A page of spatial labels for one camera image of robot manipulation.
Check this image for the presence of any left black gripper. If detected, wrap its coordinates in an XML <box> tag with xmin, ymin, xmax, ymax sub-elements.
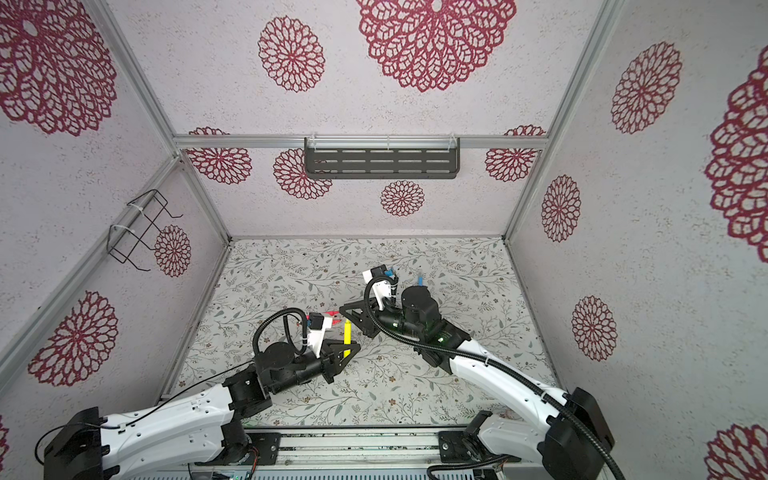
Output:
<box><xmin>273</xmin><ymin>339</ymin><xmax>361</xmax><ymax>396</ymax></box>

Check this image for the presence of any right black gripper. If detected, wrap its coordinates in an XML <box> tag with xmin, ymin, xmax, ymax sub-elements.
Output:
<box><xmin>343</xmin><ymin>297</ymin><xmax>428</xmax><ymax>345</ymax></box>

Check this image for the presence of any yellow highlighter pen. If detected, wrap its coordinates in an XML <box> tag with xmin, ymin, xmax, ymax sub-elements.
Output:
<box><xmin>343</xmin><ymin>320</ymin><xmax>352</xmax><ymax>345</ymax></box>

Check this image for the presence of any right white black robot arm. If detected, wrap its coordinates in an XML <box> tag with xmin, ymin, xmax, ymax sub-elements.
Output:
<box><xmin>339</xmin><ymin>281</ymin><xmax>625</xmax><ymax>479</ymax></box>

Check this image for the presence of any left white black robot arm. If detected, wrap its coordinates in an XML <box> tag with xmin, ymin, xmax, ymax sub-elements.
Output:
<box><xmin>38</xmin><ymin>340</ymin><xmax>360</xmax><ymax>479</ymax></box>

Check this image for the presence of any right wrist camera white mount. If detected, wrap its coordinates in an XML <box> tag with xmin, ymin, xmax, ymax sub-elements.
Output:
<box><xmin>363</xmin><ymin>265</ymin><xmax>398</xmax><ymax>311</ymax></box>

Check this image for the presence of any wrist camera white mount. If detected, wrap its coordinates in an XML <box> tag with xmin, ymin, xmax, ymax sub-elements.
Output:
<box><xmin>300</xmin><ymin>316</ymin><xmax>333</xmax><ymax>358</ymax></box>
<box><xmin>363</xmin><ymin>265</ymin><xmax>398</xmax><ymax>311</ymax></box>

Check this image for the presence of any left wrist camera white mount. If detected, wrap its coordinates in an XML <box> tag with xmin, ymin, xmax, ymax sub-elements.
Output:
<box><xmin>300</xmin><ymin>316</ymin><xmax>333</xmax><ymax>358</ymax></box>

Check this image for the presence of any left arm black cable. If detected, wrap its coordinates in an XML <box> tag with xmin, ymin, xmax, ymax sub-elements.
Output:
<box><xmin>251</xmin><ymin>307</ymin><xmax>309</xmax><ymax>361</ymax></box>

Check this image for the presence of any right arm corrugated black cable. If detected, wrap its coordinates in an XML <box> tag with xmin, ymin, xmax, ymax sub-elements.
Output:
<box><xmin>362</xmin><ymin>277</ymin><xmax>628</xmax><ymax>480</ymax></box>

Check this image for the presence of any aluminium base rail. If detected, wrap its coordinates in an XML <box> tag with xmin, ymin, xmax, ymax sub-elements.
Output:
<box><xmin>106</xmin><ymin>425</ymin><xmax>611</xmax><ymax>474</ymax></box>

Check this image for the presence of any dark metal wall shelf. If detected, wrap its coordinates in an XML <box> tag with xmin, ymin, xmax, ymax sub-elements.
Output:
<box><xmin>303</xmin><ymin>137</ymin><xmax>461</xmax><ymax>180</ymax></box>

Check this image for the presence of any black wire wall rack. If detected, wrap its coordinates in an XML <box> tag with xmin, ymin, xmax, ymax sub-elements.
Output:
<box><xmin>105</xmin><ymin>189</ymin><xmax>183</xmax><ymax>272</ymax></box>

